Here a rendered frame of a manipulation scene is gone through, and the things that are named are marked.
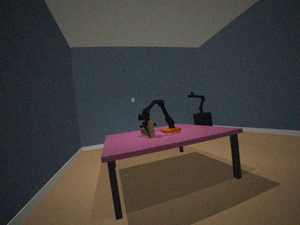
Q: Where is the short wooden post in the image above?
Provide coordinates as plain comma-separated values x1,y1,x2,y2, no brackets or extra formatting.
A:
148,121,155,138

